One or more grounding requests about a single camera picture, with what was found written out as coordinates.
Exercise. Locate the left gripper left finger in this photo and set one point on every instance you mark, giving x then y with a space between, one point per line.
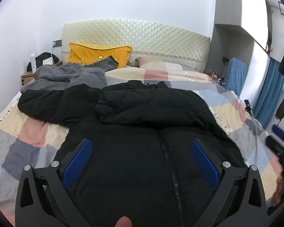
43 198

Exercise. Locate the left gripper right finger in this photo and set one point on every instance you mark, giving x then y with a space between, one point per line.
238 198

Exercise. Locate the black padded jacket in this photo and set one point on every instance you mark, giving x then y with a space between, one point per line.
141 166

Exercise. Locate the operator hand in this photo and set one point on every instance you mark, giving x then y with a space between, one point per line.
124 222

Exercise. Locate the patchwork plaid duvet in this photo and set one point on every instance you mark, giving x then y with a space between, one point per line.
27 141

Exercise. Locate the black tripod device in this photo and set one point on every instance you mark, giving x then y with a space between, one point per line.
248 108

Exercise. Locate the blue curtain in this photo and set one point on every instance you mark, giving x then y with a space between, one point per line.
270 93

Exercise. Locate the wooden nightstand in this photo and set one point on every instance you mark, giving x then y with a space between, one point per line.
29 76

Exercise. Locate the bottles on side shelf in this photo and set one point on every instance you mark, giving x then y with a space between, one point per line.
218 79

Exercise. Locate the grey fleece garment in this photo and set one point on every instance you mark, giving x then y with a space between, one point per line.
50 77

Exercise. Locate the blue towel covered board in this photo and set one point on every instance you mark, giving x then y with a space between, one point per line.
236 76

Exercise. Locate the white plastic bottle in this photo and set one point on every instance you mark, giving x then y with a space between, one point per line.
33 63

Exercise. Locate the black bag on nightstand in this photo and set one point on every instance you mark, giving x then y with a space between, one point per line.
46 58

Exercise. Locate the yellow pillow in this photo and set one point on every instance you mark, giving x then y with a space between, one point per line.
86 54

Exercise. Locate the grey wardrobe cabinet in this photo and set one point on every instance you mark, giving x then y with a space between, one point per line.
229 39

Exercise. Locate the pink pillow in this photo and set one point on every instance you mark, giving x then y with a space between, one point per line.
151 61

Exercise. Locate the cream quilted headboard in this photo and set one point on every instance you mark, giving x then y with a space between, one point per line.
170 43

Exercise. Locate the wall socket panel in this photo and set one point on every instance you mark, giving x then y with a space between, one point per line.
56 43

